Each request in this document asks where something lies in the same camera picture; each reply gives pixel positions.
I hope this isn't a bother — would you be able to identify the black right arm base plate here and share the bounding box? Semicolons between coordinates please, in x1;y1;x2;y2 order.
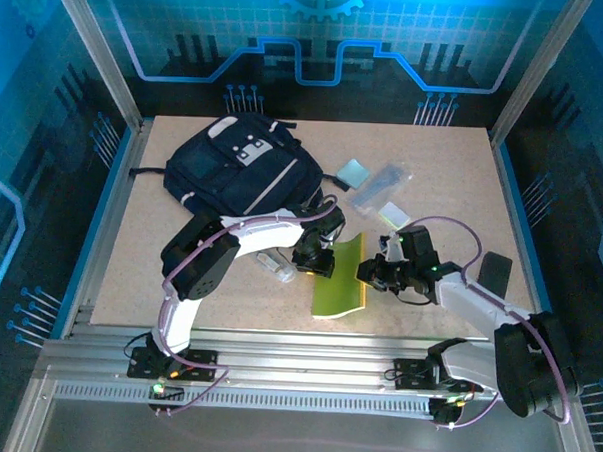
392;357;486;394

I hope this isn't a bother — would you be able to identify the slotted grey cable duct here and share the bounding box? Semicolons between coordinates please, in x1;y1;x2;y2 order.
53;380;435;419

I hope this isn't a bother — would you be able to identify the clear packet with glue stick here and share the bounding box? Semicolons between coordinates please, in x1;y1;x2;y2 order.
255;251;297;285

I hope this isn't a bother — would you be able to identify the clear bag with black clips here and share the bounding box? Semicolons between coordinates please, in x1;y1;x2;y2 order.
349;160;415;222

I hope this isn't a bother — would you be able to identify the white sticky pad green edge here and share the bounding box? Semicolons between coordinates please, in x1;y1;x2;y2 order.
375;200;413;231

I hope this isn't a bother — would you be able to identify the aluminium frame post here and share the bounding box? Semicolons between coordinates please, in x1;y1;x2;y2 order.
40;0;151;133
488;0;596;152

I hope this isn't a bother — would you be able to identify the aluminium side rail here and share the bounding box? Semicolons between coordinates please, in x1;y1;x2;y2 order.
60;115;155;343
479;133;562;361

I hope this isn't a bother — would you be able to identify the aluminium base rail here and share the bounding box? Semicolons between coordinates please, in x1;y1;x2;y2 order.
33;319;578;407

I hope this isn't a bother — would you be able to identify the green notebook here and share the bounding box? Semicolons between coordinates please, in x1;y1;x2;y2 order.
309;230;371;323

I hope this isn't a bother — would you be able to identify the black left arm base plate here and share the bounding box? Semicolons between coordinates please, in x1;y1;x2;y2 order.
127;346;220;383

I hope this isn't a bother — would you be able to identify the grey metal tray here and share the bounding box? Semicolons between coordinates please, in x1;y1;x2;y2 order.
0;372;603;452

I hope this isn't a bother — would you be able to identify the black pencil case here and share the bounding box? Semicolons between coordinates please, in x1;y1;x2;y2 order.
476;251;516;301

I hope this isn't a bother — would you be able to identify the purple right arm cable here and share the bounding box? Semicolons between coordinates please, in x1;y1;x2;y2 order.
390;213;581;437

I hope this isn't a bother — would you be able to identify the navy blue backpack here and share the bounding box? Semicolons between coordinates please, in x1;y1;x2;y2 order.
126;106;348;227

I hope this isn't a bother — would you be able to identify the black connector board with LED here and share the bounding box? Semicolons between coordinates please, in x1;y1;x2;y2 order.
428;395;471;429
146;381;186;415

